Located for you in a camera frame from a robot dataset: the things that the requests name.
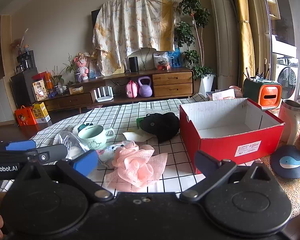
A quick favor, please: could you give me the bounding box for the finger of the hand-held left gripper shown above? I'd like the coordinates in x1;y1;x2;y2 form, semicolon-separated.
0;140;36;153
26;144;68;165

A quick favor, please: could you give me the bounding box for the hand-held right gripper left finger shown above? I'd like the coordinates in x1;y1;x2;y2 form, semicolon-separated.
14;150;114;202

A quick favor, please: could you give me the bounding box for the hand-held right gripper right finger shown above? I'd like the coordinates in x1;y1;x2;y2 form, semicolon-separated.
179;150;274;203

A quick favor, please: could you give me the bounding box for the red cardboard box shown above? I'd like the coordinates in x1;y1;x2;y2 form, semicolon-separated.
179;97;285;174

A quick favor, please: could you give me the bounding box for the clear plastic bag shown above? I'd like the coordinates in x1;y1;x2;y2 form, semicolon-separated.
55;129;90;160

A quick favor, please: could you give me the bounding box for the pink mesh bath sponge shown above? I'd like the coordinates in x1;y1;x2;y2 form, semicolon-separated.
104;141;168;188

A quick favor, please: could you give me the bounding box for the black fabric pouch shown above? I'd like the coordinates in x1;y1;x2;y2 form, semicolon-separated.
140;112;180;143

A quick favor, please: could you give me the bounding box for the white round puff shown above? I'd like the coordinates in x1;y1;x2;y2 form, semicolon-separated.
65;145;83;159

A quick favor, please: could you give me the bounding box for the mint green mug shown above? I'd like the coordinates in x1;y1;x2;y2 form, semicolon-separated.
77;124;115;150

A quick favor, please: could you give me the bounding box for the white panda plush toy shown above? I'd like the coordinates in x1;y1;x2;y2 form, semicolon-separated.
96;141;130;162

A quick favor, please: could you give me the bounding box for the yellow carton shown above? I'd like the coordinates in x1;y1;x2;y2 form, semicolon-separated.
31;102;51;123

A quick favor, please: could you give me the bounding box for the black low cabinet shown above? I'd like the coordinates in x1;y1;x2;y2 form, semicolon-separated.
10;67;39;108

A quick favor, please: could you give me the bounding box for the cream snack box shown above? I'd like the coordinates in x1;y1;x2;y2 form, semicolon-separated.
32;79;48;102

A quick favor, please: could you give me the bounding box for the white paper sheet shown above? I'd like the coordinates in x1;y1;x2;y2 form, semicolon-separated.
122;131;155;142

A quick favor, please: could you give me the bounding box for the black white checkered tablecloth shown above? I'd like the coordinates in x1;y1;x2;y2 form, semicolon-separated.
0;93;217;194

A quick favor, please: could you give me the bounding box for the pink white snack pack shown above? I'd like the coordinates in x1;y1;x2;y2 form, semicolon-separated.
211;89;237;102

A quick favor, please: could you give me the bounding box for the white router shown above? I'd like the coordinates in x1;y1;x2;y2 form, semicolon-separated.
94;86;114;102

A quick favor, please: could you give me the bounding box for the red orange gift box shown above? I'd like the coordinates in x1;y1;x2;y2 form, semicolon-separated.
31;71;53;89

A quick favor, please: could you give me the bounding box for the small potted plant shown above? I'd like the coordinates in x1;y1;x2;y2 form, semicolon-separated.
47;66;65;92
62;54;84;83

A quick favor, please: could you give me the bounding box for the potted tree white planter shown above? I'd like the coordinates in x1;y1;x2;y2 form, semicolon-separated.
175;0;217;97

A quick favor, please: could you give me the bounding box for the pink bowl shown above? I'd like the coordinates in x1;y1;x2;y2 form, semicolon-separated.
229;85;243;98

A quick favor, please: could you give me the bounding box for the wooden television cabinet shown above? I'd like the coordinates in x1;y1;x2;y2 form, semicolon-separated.
41;66;195;113

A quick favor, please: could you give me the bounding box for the navy whale print pad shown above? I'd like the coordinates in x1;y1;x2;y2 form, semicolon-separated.
270;144;300;179

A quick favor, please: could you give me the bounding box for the black coffee maker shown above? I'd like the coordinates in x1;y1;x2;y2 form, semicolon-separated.
16;50;37;72

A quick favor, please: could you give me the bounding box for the pink toy suitcase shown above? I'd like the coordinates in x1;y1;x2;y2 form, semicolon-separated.
125;80;140;98

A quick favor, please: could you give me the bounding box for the steel tumbler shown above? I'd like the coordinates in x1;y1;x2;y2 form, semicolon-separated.
278;99;300;145

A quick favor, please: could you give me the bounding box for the pink plush doll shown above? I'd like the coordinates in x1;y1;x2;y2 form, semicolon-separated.
74;52;90;80

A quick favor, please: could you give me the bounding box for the blue white gift bag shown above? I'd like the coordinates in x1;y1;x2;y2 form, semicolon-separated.
88;55;102;79

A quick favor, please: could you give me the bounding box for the purple kettlebell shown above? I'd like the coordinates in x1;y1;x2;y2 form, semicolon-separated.
137;76;153;97

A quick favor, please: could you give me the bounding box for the beige lace table mat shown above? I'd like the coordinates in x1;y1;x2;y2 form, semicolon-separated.
260;140;300;218

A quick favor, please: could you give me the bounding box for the bundle of makeup brushes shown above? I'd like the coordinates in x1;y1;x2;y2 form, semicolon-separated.
243;58;272;80

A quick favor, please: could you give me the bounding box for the dried flower bouquet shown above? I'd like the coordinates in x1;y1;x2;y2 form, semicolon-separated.
11;29;30;55

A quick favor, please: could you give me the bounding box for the blue plastic bag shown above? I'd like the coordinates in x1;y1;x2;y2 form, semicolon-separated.
168;50;183;68

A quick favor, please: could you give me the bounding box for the clear bag of fruit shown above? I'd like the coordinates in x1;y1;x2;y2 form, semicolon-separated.
153;51;171;70

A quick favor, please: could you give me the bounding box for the black cylinder speaker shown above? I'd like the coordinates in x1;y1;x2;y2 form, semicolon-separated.
129;57;139;72

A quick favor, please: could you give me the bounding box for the white washing machine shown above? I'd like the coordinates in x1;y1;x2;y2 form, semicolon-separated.
272;52;300;100

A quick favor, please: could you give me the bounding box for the yellow curtain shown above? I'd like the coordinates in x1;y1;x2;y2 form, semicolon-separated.
234;0;255;87

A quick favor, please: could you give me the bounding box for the white standing air conditioner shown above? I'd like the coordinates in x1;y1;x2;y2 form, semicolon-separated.
206;0;240;78

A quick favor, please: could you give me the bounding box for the black television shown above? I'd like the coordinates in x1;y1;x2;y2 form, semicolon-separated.
91;9;101;35

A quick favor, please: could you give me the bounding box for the floral bed sheet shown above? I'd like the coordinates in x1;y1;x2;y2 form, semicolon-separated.
92;0;182;77

